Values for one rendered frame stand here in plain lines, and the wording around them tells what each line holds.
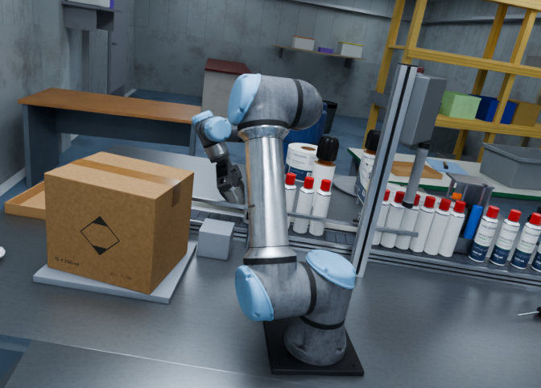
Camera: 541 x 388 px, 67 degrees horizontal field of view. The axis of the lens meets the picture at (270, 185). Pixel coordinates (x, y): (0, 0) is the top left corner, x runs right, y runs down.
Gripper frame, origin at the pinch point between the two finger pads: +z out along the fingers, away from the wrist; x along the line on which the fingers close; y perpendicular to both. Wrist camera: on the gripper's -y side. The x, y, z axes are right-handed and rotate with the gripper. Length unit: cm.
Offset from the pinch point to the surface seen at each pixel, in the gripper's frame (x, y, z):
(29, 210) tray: 63, -13, -28
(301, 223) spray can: -18.6, -2.4, 12.0
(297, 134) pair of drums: -9, 260, 34
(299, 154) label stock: -21, 57, 4
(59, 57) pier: 190, 286, -119
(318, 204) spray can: -26.4, -1.6, 7.7
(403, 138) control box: -57, -16, -9
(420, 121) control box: -63, -16, -12
